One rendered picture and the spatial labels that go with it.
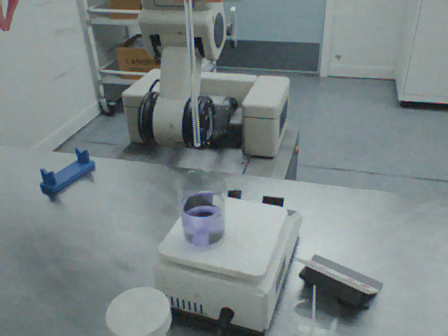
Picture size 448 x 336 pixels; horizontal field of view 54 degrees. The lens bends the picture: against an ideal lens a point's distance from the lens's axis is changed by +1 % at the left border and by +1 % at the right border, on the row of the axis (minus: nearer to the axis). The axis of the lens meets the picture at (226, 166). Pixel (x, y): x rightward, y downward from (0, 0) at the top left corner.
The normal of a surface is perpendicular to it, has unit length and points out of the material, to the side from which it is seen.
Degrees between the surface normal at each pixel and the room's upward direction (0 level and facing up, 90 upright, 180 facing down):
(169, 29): 112
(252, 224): 0
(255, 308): 90
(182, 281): 90
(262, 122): 90
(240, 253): 0
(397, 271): 0
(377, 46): 90
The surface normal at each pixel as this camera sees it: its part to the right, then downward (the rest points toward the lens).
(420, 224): -0.03, -0.86
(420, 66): -0.26, 0.50
